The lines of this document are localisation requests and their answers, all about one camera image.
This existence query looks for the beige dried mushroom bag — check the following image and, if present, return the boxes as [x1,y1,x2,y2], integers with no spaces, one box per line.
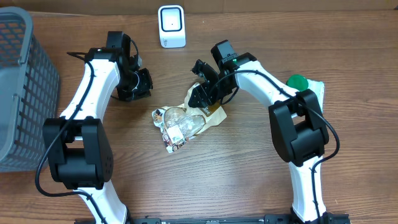
[152,83,227,153]

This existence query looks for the green capped clear bottle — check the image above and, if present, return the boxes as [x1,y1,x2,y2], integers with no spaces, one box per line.
[286,74,309,91]

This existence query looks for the teal wet wipes pack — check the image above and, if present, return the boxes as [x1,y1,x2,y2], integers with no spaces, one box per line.
[307,79,325,112]

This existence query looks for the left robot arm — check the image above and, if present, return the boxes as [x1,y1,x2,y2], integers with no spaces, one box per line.
[35,31,153,223]

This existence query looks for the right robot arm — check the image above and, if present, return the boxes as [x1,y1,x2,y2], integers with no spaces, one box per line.
[188,40,329,223]

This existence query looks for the white barcode scanner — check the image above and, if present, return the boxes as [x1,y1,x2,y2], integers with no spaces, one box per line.
[158,4,186,49]

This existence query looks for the grey plastic mesh basket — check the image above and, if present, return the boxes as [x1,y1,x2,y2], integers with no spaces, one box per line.
[1,7,60,172]

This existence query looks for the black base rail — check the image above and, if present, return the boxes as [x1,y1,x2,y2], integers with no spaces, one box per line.
[74,213,351,224]

